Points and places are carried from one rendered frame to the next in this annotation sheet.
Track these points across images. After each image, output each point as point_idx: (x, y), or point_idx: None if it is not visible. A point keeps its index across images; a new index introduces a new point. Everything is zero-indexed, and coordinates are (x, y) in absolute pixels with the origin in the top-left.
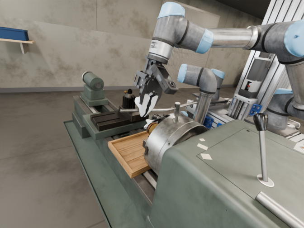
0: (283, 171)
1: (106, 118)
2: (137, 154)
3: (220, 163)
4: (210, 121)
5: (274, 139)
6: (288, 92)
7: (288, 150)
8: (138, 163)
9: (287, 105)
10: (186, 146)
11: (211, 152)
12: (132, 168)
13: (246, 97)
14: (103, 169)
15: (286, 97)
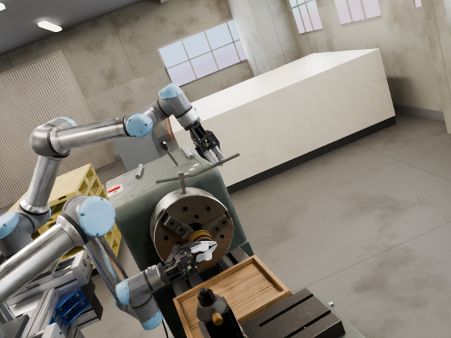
0: (160, 172)
1: (293, 314)
2: (241, 287)
3: (192, 164)
4: None
5: (122, 194)
6: (17, 214)
7: (130, 187)
8: (243, 274)
9: (33, 222)
10: (203, 165)
11: (189, 168)
12: (254, 265)
13: None
14: None
15: (23, 219)
